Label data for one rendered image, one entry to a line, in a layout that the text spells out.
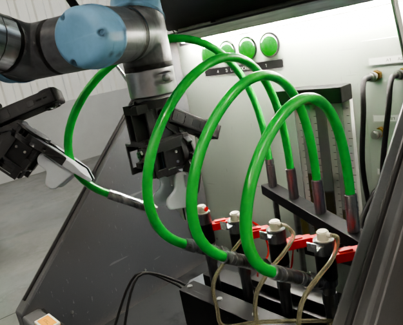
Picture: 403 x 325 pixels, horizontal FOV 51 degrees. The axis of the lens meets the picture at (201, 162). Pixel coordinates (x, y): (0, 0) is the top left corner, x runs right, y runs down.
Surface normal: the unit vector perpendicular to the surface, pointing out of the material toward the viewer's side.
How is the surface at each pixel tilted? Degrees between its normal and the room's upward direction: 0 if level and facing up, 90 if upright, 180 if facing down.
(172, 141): 90
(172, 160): 90
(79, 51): 90
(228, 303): 0
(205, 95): 90
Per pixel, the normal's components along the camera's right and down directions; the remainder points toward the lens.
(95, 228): 0.68, 0.07
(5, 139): 0.09, 0.01
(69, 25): -0.36, 0.30
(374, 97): -0.72, 0.30
